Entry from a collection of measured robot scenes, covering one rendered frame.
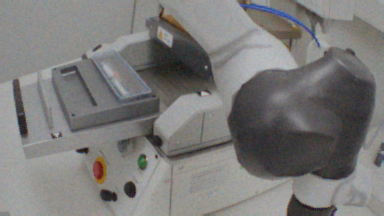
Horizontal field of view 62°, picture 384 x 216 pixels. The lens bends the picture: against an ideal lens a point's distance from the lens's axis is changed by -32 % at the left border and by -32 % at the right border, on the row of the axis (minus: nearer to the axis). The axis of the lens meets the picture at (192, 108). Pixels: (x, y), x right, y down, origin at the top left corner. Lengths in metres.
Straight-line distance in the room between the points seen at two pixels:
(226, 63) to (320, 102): 0.13
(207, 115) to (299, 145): 0.33
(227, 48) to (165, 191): 0.33
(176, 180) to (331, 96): 0.40
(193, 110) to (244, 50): 0.25
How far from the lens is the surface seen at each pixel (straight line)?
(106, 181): 0.84
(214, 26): 0.43
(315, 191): 0.45
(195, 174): 0.72
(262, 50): 0.44
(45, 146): 0.65
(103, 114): 0.67
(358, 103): 0.39
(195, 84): 0.88
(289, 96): 0.36
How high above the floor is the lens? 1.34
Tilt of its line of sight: 31 degrees down
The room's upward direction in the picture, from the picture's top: 6 degrees clockwise
